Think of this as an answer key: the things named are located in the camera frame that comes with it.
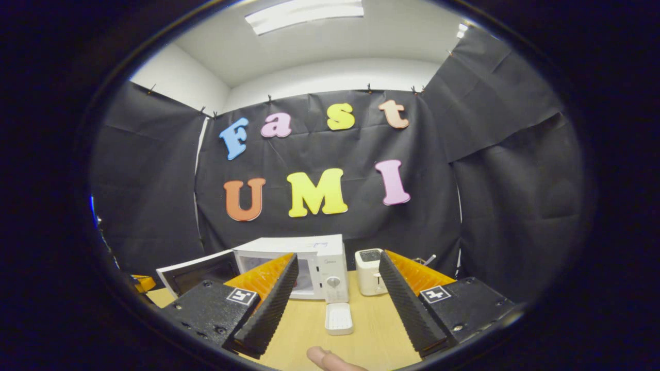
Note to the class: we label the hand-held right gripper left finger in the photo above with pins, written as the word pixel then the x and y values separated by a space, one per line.
pixel 270 309

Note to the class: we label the white microwave oven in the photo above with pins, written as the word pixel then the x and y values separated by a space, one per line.
pixel 325 257

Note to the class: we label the long ceiling light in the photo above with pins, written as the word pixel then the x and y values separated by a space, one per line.
pixel 304 13

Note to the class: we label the white rectangular tray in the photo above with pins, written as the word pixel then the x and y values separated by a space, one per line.
pixel 339 319

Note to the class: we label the white toaster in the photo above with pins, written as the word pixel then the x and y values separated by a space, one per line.
pixel 367 275

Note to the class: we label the black backdrop cloth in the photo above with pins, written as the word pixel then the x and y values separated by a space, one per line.
pixel 319 149

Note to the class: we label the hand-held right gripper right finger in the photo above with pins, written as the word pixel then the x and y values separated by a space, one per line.
pixel 407 309

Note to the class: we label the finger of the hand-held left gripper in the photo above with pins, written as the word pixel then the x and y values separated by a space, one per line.
pixel 144 283

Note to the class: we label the small ceiling light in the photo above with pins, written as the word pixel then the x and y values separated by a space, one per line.
pixel 461 31

